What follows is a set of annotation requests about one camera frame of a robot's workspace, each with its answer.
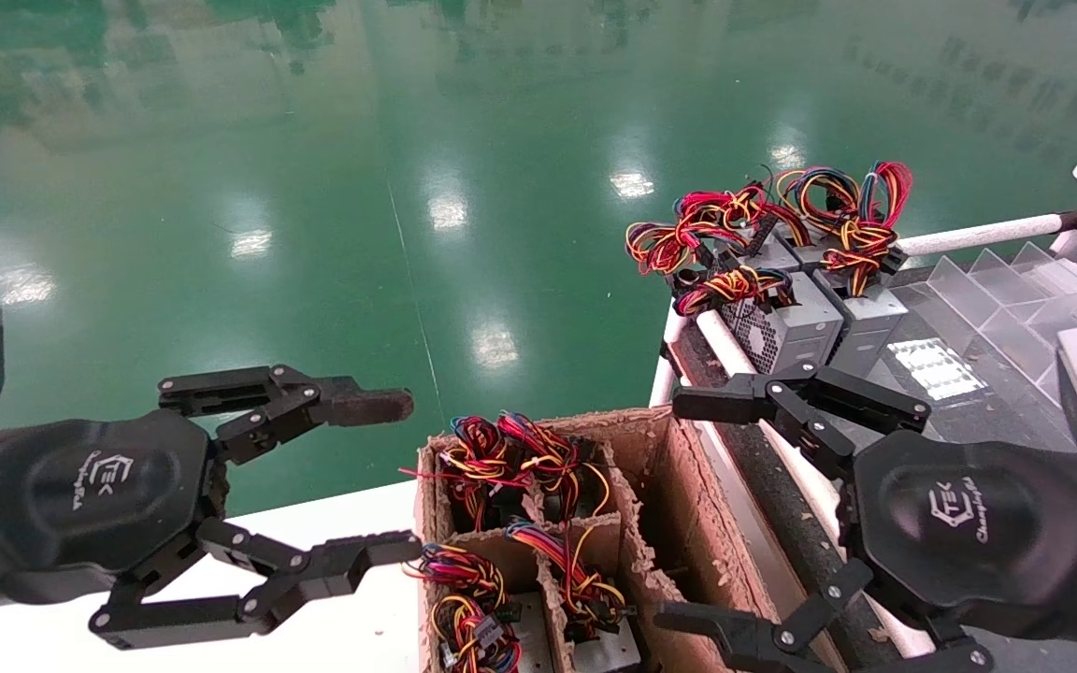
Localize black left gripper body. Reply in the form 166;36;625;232
0;409;229;573

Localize transparent acrylic divider tray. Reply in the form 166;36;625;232
917;241;1077;412

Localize white conveyor frame post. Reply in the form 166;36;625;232
648;304;689;409

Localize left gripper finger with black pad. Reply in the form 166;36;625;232
88;517;424;652

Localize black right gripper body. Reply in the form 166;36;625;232
840;430;1077;618

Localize left gripper finger worn pad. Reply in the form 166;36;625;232
158;363;415;465

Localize brown cardboard divider box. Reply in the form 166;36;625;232
415;405;848;673

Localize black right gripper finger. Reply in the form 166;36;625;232
672;363;932;480
653;559;996;673

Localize black conveyor side strip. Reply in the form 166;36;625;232
672;322;876;673

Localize long white foam pipe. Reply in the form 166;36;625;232
896;213;1065;258

